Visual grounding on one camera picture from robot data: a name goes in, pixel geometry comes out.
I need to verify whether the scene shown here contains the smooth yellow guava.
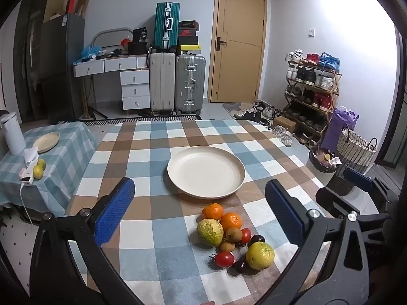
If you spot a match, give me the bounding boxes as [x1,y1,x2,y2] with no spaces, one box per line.
[245,242,274,271]

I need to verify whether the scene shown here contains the dark plum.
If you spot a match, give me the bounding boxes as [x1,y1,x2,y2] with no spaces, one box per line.
[231,260,250,274]
[248,235,265,248]

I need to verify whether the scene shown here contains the dark plum front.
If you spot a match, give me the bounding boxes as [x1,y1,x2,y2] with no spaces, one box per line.
[231,260,250,274]

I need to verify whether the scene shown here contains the red tomato back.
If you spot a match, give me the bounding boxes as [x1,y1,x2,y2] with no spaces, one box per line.
[240,228,251,245]

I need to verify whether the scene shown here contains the red tomato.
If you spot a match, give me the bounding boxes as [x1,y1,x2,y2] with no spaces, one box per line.
[240,228,251,245]
[210,251,235,268]

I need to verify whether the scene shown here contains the brown kiwi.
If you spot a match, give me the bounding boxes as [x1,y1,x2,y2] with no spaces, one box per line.
[225,227,243,243]
[219,241,235,253]

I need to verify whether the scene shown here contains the red tomato front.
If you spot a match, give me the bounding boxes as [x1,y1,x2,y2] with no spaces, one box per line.
[210,251,235,268]

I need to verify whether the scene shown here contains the orange mandarin front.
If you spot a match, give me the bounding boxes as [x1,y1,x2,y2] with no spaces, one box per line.
[220,212,242,231]

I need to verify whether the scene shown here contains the orange mandarin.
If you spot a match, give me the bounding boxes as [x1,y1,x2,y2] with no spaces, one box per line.
[201,203,224,220]
[220,212,242,231]

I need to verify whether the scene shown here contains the wrinkled green guava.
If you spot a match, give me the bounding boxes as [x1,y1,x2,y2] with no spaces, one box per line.
[197,218,224,247]

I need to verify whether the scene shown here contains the orange mandarin back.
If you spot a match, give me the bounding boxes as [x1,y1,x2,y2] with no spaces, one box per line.
[201,203,224,220]

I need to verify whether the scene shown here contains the woven basket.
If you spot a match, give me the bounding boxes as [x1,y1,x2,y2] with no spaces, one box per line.
[335,125,378,180]

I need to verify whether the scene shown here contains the checkered tablecloth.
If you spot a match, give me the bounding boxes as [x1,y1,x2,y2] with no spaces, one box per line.
[67,120,322,304]

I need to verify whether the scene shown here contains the green lime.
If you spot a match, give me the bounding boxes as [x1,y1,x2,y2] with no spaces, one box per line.
[37,159,46,170]
[32,164,43,180]

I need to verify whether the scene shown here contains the white pink charger device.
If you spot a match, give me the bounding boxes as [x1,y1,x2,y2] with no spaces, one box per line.
[19,168,34,187]

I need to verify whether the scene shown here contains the purple bag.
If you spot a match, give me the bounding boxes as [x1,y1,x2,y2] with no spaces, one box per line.
[321,106,359,153]

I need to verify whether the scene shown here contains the small cream plate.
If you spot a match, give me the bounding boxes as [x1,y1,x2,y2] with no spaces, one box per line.
[33,131,60,154]

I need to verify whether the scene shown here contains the white kettle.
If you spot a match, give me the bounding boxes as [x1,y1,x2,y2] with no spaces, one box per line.
[1,112,26,156]

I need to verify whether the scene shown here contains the wooden shoe rack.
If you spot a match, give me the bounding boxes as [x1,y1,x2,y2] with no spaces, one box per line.
[282,61,342,147]

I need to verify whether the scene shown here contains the large cream plate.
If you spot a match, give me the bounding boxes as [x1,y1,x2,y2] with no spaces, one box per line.
[167,146,245,200]

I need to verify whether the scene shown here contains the white drawer desk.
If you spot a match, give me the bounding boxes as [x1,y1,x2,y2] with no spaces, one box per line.
[73,54,150,111]

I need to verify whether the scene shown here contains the beige suitcase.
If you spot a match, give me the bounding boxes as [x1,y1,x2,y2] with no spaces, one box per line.
[150,52,175,112]

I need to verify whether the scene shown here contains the wooden door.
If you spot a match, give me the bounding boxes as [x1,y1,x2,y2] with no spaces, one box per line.
[208,0,267,103]

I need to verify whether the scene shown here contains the dark refrigerator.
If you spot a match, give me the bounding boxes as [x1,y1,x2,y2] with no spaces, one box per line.
[39,14,85,124]

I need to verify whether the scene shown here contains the silver suitcase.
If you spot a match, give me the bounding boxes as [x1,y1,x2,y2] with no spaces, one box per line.
[175,54,206,116]

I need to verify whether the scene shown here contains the stacked shoe boxes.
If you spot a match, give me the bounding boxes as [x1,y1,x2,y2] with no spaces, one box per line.
[177,20,201,55]

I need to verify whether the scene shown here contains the teal suitcase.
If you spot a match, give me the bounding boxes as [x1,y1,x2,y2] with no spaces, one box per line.
[153,2,180,52]

